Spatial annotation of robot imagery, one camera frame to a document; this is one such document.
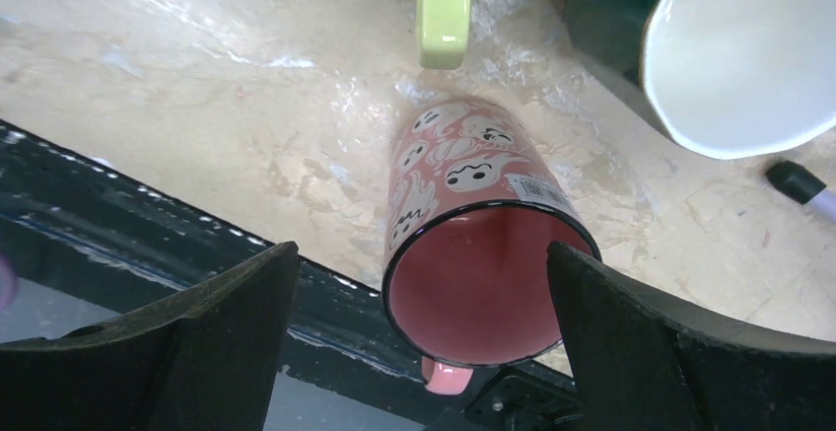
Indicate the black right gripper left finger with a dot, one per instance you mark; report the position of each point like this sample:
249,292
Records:
204,358

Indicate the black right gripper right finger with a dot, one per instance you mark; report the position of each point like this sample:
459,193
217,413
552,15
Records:
644,359

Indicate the pink ghost mug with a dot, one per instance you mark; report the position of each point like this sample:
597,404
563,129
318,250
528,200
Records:
471,213

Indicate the dark green mug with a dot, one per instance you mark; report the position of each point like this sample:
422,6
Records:
726,79

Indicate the light green mug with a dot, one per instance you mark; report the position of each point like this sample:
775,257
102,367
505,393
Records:
442,31

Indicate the white tripod stand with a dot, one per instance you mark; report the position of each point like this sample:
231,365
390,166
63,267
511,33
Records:
803,187

